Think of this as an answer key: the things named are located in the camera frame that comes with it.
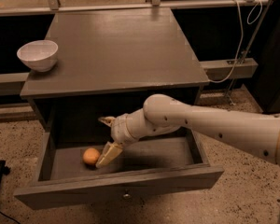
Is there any grey wooden cabinet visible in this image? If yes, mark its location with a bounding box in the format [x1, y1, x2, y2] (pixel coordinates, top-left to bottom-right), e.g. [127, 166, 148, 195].
[20, 7, 210, 133]

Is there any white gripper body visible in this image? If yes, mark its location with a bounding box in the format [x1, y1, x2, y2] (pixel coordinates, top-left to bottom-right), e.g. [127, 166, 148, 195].
[111, 109, 179, 146]

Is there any round metal drawer knob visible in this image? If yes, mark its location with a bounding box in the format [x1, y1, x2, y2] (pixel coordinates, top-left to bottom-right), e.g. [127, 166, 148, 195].
[122, 190, 132, 200]

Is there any orange fruit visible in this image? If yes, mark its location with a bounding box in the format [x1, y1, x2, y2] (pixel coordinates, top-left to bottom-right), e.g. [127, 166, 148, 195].
[82, 148, 100, 166]

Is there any white power cable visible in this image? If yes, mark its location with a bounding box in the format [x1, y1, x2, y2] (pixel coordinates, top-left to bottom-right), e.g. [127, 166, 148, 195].
[206, 0, 245, 84]

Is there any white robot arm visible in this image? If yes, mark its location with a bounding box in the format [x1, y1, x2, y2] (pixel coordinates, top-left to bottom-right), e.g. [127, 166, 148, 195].
[96, 94, 280, 168]

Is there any white ceramic bowl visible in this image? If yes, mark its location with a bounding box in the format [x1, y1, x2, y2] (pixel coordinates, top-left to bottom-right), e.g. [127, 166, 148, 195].
[17, 40, 59, 72]

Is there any metal shelf rail frame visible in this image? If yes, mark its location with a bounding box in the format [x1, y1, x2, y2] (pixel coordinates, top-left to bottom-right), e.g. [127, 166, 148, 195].
[0, 0, 272, 17]

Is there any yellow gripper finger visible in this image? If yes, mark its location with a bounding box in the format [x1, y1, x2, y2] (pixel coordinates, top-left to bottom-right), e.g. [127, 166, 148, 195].
[95, 142, 123, 168]
[98, 116, 116, 127]

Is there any open grey top drawer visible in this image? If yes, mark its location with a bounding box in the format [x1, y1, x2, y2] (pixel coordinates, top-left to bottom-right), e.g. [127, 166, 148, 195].
[14, 122, 224, 210]

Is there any diagonal metal support rod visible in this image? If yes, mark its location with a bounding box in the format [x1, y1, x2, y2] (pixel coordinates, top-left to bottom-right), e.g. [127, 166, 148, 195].
[222, 0, 273, 105]

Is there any thin white looped cable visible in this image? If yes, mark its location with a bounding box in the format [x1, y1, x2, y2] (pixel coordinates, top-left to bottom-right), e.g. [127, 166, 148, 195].
[245, 0, 264, 26]

